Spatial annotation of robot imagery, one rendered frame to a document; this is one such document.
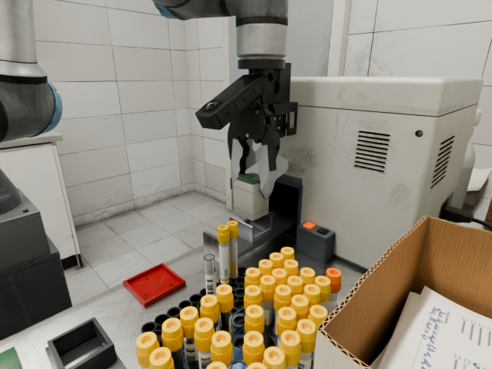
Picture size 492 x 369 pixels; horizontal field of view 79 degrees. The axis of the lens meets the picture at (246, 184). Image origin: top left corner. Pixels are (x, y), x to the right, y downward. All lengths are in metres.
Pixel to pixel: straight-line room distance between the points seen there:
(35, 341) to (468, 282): 0.51
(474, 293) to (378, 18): 1.64
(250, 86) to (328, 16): 1.58
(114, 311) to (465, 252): 0.44
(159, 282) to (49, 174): 1.57
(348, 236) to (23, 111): 0.63
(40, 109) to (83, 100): 1.93
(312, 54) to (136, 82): 1.50
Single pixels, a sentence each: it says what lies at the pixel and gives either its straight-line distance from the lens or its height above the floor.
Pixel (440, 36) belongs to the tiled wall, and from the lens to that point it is 1.81.
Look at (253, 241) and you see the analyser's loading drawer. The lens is 0.50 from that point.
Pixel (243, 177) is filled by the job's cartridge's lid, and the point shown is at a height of 1.02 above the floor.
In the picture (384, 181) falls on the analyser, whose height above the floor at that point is 1.03.
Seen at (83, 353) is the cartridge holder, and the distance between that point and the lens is 0.42.
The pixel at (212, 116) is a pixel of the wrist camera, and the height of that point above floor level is 1.13.
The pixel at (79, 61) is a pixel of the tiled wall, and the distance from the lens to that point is 2.65.
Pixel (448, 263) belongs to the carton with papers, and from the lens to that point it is 0.43.
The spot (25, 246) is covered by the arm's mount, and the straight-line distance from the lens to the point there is 0.64.
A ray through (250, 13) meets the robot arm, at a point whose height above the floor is 1.25.
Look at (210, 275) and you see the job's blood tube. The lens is 0.36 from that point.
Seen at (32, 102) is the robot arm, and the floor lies 1.13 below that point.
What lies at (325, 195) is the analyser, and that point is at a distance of 0.52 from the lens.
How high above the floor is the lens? 1.18
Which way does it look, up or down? 20 degrees down
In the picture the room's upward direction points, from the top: straight up
